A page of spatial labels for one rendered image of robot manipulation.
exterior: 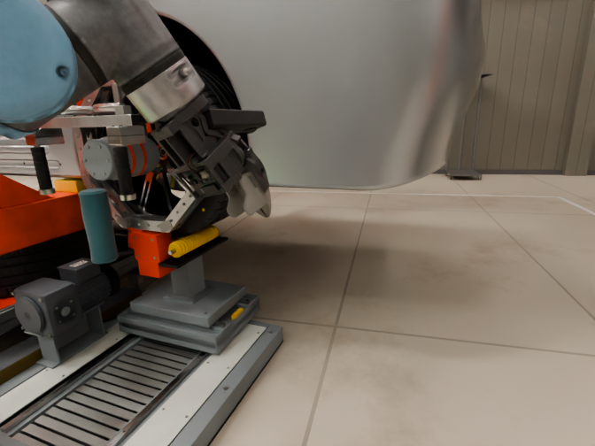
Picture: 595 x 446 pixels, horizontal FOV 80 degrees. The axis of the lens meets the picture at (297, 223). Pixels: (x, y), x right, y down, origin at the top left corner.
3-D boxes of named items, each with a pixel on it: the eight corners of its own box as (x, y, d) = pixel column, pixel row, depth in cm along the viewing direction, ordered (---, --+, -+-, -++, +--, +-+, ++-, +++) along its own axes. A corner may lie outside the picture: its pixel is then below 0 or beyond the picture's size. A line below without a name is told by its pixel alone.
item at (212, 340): (260, 311, 169) (258, 293, 167) (217, 357, 137) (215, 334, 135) (175, 296, 187) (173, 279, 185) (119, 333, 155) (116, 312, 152)
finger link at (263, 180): (249, 196, 56) (217, 151, 52) (254, 188, 57) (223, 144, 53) (271, 191, 54) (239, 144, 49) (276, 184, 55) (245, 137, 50)
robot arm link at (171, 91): (158, 73, 51) (200, 45, 45) (181, 103, 53) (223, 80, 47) (114, 103, 45) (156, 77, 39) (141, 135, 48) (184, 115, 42)
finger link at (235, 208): (241, 237, 58) (206, 195, 53) (257, 212, 62) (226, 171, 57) (254, 236, 56) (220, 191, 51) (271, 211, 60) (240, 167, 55)
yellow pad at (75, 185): (105, 187, 165) (104, 176, 163) (77, 193, 152) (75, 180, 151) (83, 186, 170) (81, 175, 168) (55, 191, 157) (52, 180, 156)
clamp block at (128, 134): (147, 143, 103) (144, 124, 102) (121, 145, 95) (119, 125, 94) (134, 143, 105) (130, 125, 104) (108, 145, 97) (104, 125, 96)
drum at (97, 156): (165, 173, 128) (159, 134, 125) (116, 183, 109) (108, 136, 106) (135, 173, 133) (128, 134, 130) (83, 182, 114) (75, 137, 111)
